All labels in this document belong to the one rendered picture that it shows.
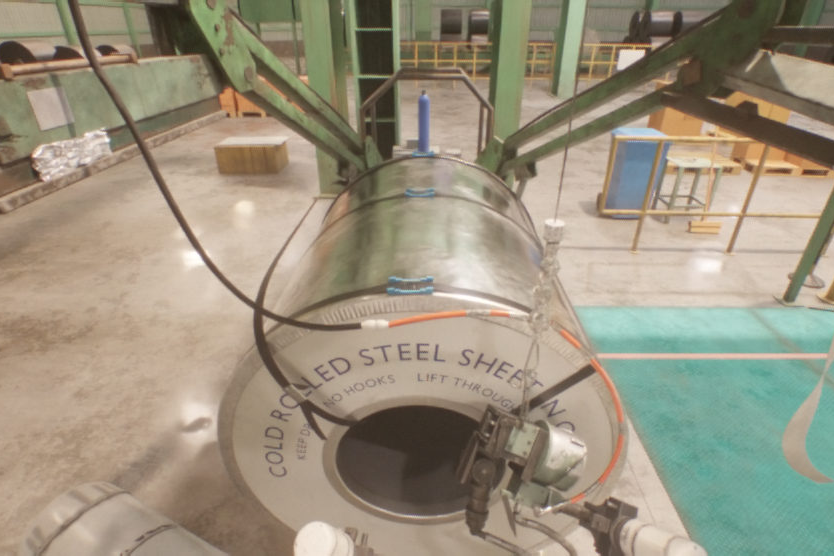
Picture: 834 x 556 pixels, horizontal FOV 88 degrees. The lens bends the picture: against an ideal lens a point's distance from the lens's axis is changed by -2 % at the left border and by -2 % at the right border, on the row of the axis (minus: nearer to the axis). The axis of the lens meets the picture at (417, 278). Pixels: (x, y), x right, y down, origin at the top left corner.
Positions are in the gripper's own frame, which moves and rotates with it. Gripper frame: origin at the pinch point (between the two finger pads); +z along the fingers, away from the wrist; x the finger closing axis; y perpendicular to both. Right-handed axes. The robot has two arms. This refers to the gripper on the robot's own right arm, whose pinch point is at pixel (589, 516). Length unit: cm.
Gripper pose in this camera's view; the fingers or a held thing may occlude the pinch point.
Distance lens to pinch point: 135.1
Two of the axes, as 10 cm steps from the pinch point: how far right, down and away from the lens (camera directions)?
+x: -3.7, 8.8, -2.8
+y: -9.0, -4.2, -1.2
